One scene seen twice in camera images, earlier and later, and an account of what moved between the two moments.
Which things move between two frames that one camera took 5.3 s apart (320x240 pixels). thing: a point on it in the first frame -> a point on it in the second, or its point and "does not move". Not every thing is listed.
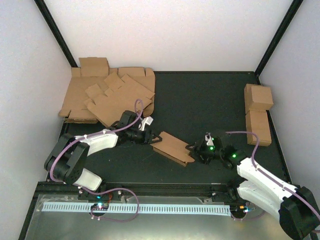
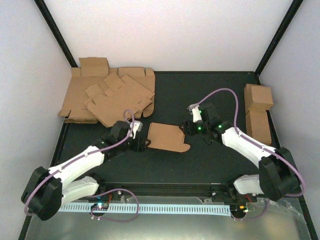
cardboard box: (257, 97) does not move
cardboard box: (173, 148) -> (168, 137)
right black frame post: (293, 8) does not move
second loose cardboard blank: (121, 95) does not move
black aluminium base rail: (140, 189) does not move
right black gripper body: (205, 154) -> (189, 127)
